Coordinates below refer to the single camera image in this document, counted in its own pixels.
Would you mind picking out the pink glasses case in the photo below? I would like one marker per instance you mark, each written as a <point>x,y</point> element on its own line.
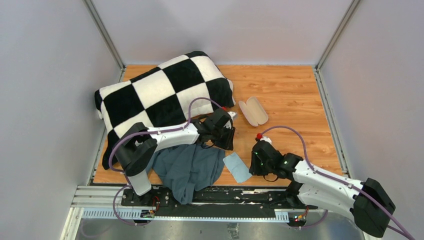
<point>253,111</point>

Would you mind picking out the black mounting base plate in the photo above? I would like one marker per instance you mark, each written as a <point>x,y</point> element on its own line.
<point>217,202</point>

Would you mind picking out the aluminium frame rail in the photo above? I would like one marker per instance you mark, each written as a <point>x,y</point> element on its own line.
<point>103,203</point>

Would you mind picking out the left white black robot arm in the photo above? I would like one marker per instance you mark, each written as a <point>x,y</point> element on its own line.
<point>137,146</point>

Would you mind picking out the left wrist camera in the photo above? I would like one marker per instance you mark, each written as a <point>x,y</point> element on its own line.
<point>233,115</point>

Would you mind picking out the light blue cleaning cloth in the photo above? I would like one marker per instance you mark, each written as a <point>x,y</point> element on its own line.
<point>237,168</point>

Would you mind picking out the black white checkered pillow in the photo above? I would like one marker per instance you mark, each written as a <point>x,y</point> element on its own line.
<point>186,86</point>

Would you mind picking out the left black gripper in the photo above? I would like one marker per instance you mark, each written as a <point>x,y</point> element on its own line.
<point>228,143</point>

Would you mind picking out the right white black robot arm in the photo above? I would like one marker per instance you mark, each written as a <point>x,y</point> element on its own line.
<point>366,203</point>

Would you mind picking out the grey blue crumpled garment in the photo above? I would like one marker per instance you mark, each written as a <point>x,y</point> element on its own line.
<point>187,168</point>

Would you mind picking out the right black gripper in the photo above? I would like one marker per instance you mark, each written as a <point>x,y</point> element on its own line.
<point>254,168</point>

